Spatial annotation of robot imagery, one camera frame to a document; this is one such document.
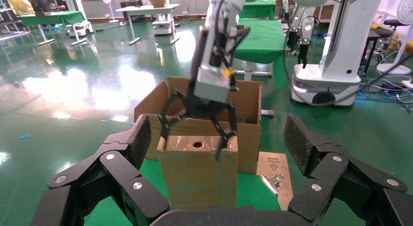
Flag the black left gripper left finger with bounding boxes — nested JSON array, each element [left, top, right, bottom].
[[30, 114, 170, 226]]

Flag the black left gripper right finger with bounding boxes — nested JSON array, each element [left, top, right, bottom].
[[283, 115, 413, 226]]

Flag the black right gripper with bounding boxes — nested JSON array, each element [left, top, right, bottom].
[[157, 27, 239, 161]]

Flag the small brown cardboard box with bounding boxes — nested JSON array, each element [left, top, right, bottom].
[[157, 135, 240, 209]]

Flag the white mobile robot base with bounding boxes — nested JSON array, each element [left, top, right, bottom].
[[151, 14, 173, 37], [66, 20, 94, 38]]

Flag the flat cardboard board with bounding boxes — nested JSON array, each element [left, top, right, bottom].
[[256, 151, 294, 211]]

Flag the large open cardboard carton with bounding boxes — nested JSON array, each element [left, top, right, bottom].
[[133, 76, 263, 175]]

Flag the silver binder clip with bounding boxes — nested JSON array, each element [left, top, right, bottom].
[[259, 173, 285, 195]]

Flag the green cloth covered table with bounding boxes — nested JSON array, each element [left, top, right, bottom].
[[233, 19, 288, 117], [239, 0, 278, 21], [19, 10, 89, 47]]

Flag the white desk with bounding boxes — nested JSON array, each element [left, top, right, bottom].
[[115, 3, 181, 46]]

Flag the white wheeled background robot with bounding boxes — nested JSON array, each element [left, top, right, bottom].
[[289, 0, 385, 108]]

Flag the dark small table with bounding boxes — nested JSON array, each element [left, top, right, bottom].
[[359, 26, 393, 74]]

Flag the black round stool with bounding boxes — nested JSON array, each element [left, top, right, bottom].
[[377, 19, 411, 57]]

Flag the person in dark clothes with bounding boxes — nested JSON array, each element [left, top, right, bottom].
[[32, 0, 56, 13]]

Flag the person in yellow shirt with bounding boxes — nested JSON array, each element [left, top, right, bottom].
[[2, 0, 36, 16]]

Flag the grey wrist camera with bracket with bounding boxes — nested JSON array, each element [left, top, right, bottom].
[[193, 24, 240, 103]]

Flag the tangled floor cables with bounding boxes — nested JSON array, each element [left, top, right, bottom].
[[356, 74, 413, 114]]

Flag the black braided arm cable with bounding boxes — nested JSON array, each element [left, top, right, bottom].
[[211, 0, 252, 90]]

